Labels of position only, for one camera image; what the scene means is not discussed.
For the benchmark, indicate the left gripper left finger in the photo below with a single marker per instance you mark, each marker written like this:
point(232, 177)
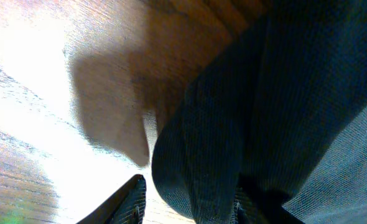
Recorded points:
point(126, 206)

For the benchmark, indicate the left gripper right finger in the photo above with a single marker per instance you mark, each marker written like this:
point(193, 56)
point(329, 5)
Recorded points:
point(247, 211)

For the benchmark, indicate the black t-shirt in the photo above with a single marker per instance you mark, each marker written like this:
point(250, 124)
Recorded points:
point(282, 113)

